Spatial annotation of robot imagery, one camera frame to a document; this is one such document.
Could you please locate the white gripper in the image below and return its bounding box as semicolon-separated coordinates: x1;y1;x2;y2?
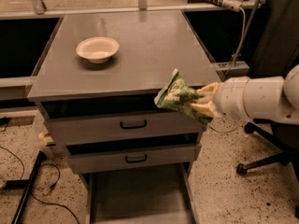
191;77;249;120

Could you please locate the green jalapeno chip bag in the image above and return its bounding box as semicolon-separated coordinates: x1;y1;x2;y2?
154;69;213;125

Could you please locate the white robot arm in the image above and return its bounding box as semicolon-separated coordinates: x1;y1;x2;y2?
190;65;299;125

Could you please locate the grey middle drawer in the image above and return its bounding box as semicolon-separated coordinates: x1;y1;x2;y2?
67;143;201;174

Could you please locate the grey open bottom drawer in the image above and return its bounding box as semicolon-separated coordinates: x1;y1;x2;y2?
85;164;200;224

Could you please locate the grey top drawer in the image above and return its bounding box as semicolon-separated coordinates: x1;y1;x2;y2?
45;112;204;146

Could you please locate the grey drawer cabinet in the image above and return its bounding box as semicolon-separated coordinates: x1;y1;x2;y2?
28;10;218;174

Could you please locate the black office chair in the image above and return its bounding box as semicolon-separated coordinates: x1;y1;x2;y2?
235;122;299;224

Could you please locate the white paper bowl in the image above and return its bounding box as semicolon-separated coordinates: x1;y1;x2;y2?
76;37;120;63

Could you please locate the grey power cord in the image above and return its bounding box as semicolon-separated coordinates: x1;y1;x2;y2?
208;7;247;134

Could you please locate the black metal floor frame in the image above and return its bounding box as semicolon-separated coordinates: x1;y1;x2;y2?
0;151;46;224

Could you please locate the black floor cable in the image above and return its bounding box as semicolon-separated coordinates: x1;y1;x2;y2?
0;119;81;224

